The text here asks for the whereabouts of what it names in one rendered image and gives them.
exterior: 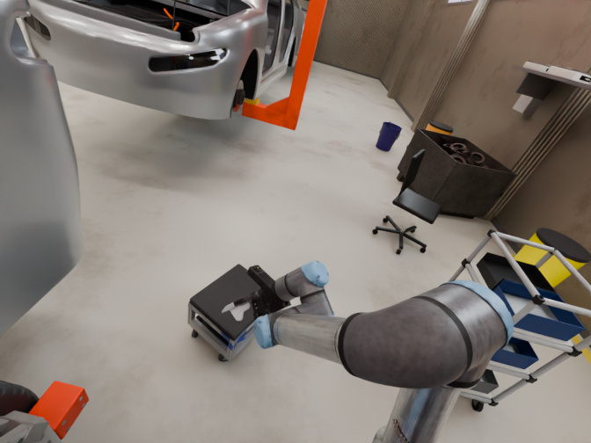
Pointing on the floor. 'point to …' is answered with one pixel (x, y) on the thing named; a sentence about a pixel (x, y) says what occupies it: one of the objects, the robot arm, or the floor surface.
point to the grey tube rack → (523, 315)
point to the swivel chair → (423, 209)
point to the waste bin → (388, 135)
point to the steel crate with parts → (456, 174)
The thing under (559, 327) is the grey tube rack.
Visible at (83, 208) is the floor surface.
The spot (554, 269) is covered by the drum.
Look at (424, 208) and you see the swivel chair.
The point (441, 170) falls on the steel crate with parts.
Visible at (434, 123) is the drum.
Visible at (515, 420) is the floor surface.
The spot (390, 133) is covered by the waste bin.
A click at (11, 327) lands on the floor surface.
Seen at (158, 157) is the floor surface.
